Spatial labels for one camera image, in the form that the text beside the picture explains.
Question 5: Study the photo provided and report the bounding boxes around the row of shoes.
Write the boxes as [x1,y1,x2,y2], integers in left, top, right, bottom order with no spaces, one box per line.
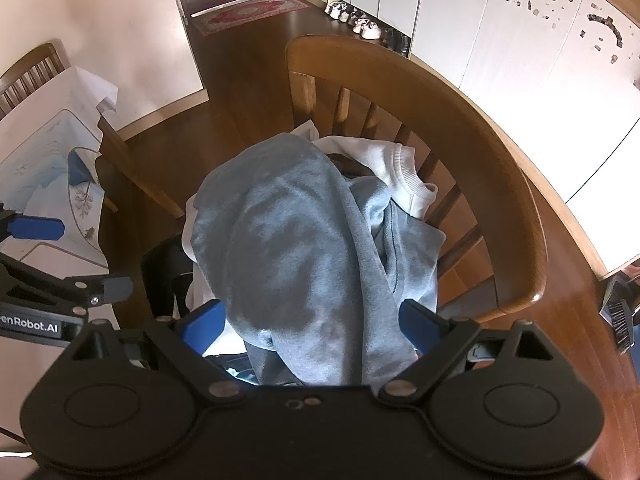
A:
[324,0,413,58]

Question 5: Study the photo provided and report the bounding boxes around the printed white-blue tablecloth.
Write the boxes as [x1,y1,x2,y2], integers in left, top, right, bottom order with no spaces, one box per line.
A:
[0,66,119,276]

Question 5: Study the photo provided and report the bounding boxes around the white sweatshirt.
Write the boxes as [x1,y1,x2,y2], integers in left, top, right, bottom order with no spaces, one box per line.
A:
[181,121,440,311]

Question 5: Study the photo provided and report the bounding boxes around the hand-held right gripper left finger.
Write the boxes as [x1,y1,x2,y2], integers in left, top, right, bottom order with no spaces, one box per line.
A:
[59,299,246,402]

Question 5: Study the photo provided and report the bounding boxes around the wooden table leg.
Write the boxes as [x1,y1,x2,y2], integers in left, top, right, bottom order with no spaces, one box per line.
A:
[96,114,187,221]

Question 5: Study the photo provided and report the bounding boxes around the black object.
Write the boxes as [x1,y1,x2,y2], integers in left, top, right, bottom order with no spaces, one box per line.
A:
[140,237,201,322]

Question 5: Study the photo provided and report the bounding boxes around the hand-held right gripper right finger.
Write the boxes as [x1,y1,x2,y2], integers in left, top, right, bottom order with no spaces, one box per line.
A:
[377,299,556,403]

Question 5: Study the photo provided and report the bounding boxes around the slatted wooden chair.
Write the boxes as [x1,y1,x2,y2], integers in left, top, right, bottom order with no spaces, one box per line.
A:
[0,42,68,121]

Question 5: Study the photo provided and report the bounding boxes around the blue-grey pants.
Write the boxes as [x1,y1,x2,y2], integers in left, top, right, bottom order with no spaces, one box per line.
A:
[192,132,448,388]

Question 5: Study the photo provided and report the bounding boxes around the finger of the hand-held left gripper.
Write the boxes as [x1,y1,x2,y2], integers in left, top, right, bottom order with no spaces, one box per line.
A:
[61,275,135,307]
[0,202,66,242]

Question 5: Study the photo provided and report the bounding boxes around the round-backed wooden chair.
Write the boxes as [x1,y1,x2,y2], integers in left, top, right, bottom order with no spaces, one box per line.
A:
[285,35,548,328]

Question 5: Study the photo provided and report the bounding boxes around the dustpan with brush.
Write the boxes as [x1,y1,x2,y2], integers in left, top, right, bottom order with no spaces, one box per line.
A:
[597,270,640,356]

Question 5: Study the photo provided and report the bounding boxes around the red patterned rug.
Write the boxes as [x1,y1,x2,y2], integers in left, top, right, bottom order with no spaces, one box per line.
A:
[192,0,312,37]

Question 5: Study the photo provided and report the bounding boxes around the sticker-covered white cabinet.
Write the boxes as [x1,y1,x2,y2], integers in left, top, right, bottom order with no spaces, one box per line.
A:
[410,0,640,277]

